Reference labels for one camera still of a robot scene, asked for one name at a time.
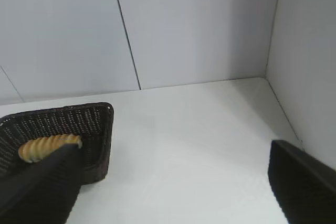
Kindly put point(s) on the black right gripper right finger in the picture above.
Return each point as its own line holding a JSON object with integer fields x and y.
{"x": 307, "y": 190}

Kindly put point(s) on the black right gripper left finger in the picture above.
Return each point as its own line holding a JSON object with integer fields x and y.
{"x": 39, "y": 192}

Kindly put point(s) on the long striped bread roll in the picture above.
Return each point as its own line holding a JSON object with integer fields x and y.
{"x": 44, "y": 146}

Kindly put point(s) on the dark brown wicker basket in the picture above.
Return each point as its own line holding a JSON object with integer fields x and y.
{"x": 94, "y": 129}

